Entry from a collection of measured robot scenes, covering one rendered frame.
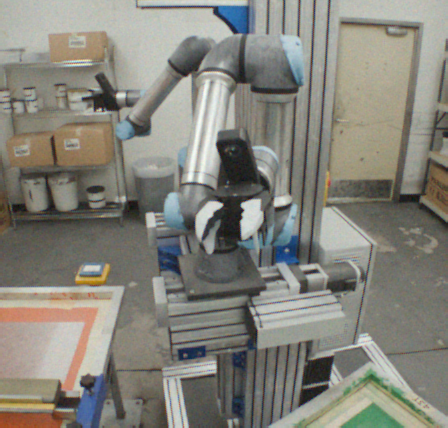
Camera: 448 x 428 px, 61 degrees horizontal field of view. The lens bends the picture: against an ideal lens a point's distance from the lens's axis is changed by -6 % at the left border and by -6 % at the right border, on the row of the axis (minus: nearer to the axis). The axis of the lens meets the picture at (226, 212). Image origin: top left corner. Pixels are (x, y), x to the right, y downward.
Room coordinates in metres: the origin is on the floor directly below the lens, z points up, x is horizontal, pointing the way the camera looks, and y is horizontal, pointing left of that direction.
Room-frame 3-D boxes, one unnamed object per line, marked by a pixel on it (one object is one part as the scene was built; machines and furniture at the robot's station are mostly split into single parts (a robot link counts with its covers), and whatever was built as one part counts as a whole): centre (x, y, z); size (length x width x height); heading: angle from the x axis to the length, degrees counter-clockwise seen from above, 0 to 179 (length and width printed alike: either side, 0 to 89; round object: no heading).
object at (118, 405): (1.48, 0.58, 0.48); 0.22 x 0.22 x 0.96; 4
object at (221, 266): (1.02, 0.02, 1.31); 0.15 x 0.15 x 0.10
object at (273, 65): (1.00, -0.11, 1.63); 0.15 x 0.12 x 0.55; 78
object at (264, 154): (0.74, -0.06, 1.65); 0.11 x 0.08 x 0.09; 168
